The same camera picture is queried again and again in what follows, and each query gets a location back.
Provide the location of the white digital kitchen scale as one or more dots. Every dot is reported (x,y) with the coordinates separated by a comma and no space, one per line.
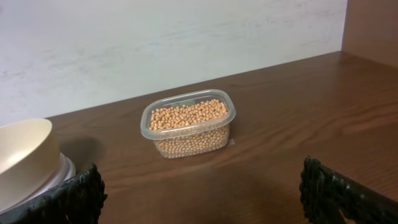
(66,169)

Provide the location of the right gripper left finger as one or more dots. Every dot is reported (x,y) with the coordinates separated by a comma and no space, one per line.
(76,200)

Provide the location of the cream ceramic bowl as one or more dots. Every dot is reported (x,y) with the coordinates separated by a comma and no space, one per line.
(29,156)

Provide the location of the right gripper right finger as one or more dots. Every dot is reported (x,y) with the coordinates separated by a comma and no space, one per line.
(328,197)

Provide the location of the clear plastic container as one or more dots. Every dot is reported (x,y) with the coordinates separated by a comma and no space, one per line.
(185,99)

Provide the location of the soybeans in container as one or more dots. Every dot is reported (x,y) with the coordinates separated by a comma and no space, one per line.
(191,130)

